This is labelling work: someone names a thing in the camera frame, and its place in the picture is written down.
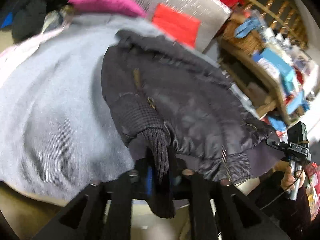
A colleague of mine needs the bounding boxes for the dark quilted bomber jacket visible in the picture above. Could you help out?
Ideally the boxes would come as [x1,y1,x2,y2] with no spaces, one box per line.
[101,30,283,218]

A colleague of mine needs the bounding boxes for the person's right hand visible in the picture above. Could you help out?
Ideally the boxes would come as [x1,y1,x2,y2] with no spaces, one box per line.
[280,165,306,191]

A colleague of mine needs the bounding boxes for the light blue cardboard box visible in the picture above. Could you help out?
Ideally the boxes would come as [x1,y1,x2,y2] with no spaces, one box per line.
[260,48,296,93]

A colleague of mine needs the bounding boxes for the wooden side table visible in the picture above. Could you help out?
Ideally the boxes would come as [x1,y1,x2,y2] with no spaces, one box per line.
[218,38,292,126]

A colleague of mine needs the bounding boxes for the white patterned tissue box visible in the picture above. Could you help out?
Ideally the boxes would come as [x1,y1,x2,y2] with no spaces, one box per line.
[252,51,280,81]

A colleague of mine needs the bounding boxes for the grey fleece blanket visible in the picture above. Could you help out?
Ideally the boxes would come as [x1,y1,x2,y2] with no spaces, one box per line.
[0,13,218,202]

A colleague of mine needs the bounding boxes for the wicker basket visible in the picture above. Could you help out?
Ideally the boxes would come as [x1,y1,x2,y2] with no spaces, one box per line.
[222,13,265,55]

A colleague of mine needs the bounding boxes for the light blue cloth in basket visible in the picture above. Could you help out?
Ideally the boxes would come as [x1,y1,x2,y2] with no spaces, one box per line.
[234,17,261,38]

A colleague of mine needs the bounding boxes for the red-orange pillow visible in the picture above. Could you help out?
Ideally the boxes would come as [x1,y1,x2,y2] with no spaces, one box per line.
[151,4,201,48]

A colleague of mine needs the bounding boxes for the silver foil insulation panel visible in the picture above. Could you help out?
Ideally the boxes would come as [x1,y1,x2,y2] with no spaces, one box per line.
[135,0,232,52]

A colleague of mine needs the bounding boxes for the clear plastic bag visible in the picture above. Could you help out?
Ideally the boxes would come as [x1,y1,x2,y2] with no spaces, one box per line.
[41,5,74,34]

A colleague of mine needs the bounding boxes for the black puffer coat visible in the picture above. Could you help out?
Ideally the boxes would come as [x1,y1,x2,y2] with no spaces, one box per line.
[1,0,68,43]

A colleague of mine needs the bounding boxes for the magenta pillow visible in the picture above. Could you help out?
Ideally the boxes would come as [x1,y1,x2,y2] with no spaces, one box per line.
[68,0,146,18]

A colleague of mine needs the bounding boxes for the blue jacket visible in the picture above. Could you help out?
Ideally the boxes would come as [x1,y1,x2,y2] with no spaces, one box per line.
[0,12,13,29]

